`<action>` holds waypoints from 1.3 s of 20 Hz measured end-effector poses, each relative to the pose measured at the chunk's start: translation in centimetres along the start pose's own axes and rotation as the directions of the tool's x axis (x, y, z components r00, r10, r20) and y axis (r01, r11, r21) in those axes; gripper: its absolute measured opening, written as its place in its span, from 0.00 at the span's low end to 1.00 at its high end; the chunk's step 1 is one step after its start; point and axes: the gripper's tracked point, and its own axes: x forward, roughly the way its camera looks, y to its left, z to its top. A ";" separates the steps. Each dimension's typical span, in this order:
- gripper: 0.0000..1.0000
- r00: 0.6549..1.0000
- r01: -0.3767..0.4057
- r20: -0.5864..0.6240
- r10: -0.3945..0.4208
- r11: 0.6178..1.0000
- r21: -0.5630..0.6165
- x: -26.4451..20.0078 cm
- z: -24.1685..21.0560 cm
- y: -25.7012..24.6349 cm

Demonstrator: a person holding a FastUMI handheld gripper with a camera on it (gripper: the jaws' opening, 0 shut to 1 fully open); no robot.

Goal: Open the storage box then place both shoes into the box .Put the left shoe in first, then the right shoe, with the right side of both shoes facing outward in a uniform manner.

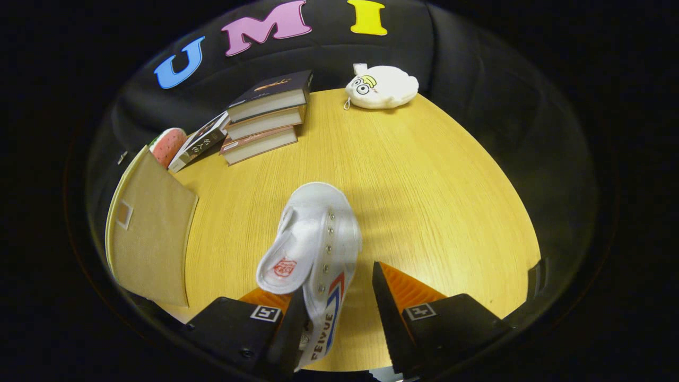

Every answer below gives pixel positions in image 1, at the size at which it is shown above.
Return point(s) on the white portrait cover book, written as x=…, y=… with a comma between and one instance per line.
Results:
x=199, y=143

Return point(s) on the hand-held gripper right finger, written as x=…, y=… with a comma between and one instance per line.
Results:
x=390, y=329

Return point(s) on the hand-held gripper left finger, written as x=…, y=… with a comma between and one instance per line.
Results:
x=286, y=339

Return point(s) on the watermelon slice toy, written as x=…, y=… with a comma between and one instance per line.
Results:
x=168, y=146

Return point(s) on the beige fabric storage box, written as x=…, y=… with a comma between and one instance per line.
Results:
x=154, y=239

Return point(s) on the tan cover book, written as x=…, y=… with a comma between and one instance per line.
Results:
x=265, y=123

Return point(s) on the reddish cover book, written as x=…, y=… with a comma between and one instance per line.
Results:
x=260, y=146

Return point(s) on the black backdrop cloth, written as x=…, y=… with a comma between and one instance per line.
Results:
x=477, y=79

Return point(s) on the white canvas shoe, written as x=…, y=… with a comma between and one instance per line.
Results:
x=323, y=223

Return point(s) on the white plush toy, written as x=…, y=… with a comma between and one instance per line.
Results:
x=384, y=87

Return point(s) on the silver metal clip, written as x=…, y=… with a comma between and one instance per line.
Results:
x=122, y=157

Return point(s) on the black cover book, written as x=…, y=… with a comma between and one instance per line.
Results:
x=276, y=87

